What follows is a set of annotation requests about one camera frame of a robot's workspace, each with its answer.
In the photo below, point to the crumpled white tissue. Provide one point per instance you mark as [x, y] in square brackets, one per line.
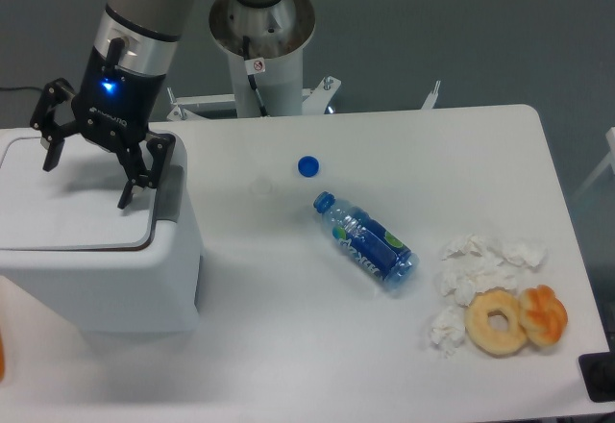
[527, 254]
[470, 244]
[447, 331]
[466, 277]

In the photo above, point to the white frame at right edge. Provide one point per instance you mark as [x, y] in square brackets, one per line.
[606, 163]

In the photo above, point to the plain ring donut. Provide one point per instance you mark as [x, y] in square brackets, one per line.
[492, 322]

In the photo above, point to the white metal base frame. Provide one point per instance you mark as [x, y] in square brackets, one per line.
[315, 101]

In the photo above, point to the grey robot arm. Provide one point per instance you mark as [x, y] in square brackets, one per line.
[134, 46]

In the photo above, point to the white trash can body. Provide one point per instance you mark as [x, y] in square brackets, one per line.
[150, 288]

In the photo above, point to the blue bottle cap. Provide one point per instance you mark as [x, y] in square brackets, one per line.
[308, 166]

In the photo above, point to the crumpled white tissue middle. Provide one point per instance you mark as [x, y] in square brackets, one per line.
[466, 277]

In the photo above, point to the crumpled white tissue right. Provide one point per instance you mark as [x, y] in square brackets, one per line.
[527, 254]

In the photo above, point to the clear round lid on table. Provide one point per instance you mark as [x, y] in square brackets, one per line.
[262, 186]

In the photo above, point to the white trash can lid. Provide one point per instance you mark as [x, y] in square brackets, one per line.
[72, 207]

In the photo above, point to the orange glazed twisted bun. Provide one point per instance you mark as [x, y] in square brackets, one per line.
[542, 316]

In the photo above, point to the orange object at left edge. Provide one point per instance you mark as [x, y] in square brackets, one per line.
[2, 360]

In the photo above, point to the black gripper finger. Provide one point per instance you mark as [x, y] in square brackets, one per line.
[53, 135]
[141, 174]

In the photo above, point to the black device at table edge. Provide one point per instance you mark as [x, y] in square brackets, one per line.
[597, 370]

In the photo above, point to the crumpled white tissue bottom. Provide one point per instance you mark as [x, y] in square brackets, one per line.
[447, 331]

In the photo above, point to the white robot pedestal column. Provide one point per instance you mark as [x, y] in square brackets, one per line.
[264, 50]

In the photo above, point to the blue plastic water bottle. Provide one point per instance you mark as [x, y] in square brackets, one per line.
[366, 241]

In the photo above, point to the crumpled white tissue top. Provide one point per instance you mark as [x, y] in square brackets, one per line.
[470, 244]

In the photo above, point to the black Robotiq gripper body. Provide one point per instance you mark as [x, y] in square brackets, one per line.
[113, 110]

